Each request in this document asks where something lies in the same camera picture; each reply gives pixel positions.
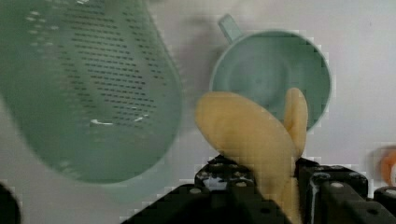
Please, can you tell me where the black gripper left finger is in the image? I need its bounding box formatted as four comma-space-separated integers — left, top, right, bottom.
121, 156, 291, 224

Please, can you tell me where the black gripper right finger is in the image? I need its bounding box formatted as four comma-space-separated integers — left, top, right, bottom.
295, 159, 396, 224

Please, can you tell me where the yellow plush banana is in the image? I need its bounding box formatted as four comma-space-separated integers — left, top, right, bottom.
194, 88, 308, 224

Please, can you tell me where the green mug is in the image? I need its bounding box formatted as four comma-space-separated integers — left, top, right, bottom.
209, 14, 332, 129

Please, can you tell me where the orange slice toy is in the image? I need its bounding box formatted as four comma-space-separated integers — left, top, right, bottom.
380, 150, 396, 187

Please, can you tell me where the green perforated colander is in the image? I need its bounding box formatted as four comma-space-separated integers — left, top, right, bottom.
1, 0, 182, 202

